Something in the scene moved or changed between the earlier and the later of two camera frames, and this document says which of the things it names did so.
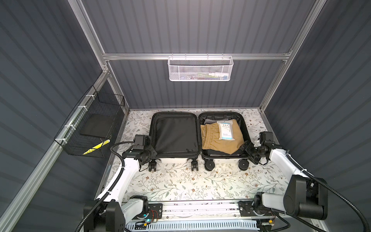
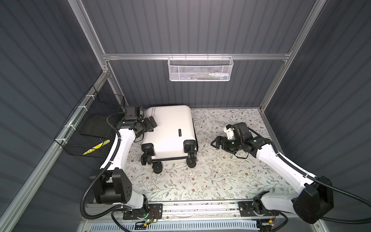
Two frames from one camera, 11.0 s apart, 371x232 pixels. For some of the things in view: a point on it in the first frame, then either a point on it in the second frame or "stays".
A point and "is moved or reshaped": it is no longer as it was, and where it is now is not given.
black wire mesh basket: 90,129 stays
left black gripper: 152,151 → 149,126
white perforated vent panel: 178,226 stays
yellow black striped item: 98,146 stays
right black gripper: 255,159 → 218,138
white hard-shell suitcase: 190,135 is moved or reshaped
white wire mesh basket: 200,68 stays
